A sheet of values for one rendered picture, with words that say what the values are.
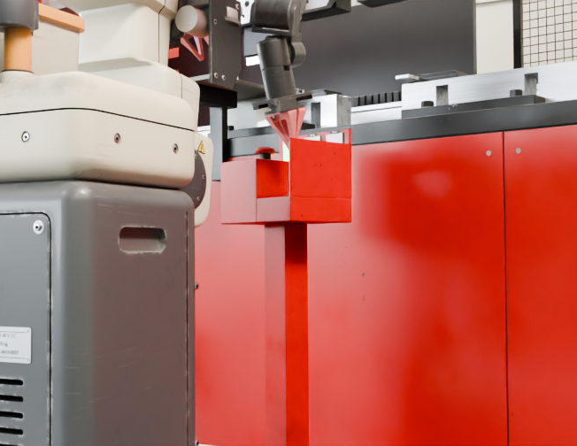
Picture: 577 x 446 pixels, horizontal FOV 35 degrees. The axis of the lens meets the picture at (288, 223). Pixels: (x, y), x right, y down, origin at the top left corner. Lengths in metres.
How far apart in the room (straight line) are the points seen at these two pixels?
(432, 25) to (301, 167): 1.09
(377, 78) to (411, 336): 1.06
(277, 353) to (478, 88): 0.69
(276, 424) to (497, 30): 3.13
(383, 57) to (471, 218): 1.02
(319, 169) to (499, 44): 2.95
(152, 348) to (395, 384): 0.86
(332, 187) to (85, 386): 0.80
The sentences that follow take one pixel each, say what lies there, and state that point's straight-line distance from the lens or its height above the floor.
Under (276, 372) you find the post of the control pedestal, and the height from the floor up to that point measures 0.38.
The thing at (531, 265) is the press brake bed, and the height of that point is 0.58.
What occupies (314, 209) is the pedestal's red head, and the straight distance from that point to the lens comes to 1.68.
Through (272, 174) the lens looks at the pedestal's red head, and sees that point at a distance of 1.74.
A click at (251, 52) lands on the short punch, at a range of 2.35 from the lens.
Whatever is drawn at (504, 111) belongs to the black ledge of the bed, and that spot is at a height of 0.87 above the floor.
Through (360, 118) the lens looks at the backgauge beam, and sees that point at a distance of 2.42.
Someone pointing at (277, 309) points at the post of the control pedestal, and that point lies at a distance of 1.74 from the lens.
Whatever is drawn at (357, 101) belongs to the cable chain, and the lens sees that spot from 2.60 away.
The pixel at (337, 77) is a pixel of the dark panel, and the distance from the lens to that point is 2.81.
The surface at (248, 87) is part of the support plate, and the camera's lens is 2.17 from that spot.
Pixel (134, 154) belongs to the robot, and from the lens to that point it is 1.11.
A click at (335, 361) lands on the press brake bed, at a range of 1.99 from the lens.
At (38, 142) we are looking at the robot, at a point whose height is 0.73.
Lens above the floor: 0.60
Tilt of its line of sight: 2 degrees up
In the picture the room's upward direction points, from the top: straight up
